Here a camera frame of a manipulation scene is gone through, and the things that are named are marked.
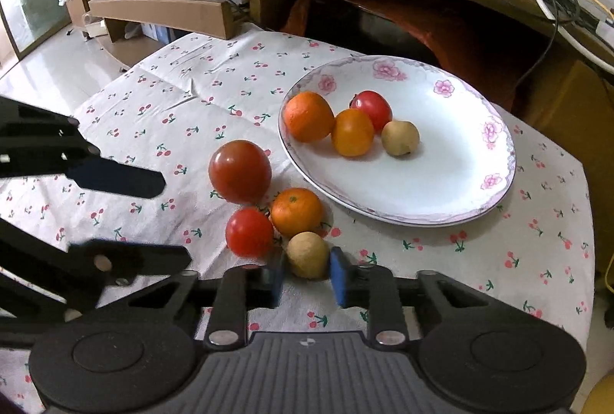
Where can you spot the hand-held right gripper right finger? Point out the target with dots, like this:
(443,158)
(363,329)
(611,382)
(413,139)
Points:
(339,282)

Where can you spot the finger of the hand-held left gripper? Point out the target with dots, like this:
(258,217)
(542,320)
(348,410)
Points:
(144,256)
(122,181)

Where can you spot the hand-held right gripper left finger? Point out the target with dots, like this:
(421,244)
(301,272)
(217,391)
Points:
(277,282)

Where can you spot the brown longan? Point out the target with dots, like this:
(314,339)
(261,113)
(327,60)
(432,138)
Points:
(400,138)
(308,255)

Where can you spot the white floral plate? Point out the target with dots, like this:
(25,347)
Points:
(431,169)

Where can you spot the small red tomato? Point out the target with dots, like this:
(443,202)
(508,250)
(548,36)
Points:
(376,106)
(248,232)

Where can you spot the orange mandarin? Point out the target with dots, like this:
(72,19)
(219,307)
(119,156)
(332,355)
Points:
(308,116)
(296,212)

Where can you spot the cherry print tablecloth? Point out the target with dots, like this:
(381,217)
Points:
(168,78)

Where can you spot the large red tomato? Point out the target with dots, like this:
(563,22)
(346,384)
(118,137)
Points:
(240,171)

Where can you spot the orange cherry tomato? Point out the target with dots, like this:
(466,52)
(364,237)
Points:
(352,133)

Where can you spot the brown wooden board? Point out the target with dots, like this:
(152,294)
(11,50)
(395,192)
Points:
(158,13)

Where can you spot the yellow object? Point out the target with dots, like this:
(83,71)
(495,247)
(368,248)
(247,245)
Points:
(599,397)

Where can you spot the brown cardboard box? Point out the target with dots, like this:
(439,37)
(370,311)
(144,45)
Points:
(575,106)

